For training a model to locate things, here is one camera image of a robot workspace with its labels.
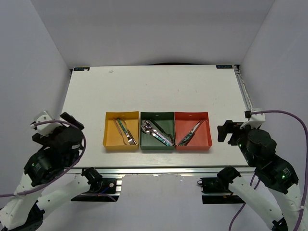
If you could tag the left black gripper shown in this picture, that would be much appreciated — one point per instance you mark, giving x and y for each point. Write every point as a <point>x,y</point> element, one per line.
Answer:
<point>48,139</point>

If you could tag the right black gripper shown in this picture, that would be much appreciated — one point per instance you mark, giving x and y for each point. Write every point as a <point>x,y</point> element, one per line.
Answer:
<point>229,127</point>

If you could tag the teal handled knife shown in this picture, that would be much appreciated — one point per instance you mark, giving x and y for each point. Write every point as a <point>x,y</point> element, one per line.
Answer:
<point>186,139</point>

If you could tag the pink handled fork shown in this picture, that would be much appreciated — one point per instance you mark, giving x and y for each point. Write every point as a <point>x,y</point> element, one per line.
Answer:
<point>125,141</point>

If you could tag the dark handled spoon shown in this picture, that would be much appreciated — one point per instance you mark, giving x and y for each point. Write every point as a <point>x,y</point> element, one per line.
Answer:
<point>162,131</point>

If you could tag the teal handled fork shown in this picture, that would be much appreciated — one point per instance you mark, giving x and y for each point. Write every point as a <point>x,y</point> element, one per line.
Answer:
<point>122,125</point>

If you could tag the dark handled fork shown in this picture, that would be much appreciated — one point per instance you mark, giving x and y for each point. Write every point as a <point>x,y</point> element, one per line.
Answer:
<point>133,142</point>

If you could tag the pink handled spoon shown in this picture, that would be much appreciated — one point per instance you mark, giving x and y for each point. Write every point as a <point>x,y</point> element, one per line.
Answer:
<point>150,131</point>

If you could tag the teal handled spoon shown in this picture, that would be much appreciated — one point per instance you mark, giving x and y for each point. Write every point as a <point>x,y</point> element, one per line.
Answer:
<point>148,123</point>

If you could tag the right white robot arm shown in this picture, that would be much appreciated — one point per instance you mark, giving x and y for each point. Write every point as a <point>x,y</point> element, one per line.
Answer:
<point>277,174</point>

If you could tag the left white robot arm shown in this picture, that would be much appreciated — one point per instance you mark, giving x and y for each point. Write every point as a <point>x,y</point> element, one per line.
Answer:
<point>63,144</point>

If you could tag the red plastic bin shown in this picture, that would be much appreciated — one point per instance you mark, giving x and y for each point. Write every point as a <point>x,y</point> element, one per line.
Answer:
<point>196,122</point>

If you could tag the yellow plastic bin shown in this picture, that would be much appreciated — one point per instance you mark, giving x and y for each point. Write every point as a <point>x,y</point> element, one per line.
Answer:
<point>112,140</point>

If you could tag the green plastic bin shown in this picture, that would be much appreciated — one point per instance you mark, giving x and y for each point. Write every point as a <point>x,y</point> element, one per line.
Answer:
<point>166,121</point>

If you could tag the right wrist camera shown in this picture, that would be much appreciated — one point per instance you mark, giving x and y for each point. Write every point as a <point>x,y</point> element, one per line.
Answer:
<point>254,118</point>

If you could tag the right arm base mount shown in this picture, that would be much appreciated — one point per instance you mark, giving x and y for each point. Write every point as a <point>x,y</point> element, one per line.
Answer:
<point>215,190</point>

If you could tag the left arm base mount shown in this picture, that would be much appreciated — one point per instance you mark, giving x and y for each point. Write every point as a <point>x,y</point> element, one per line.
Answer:
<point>102,189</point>

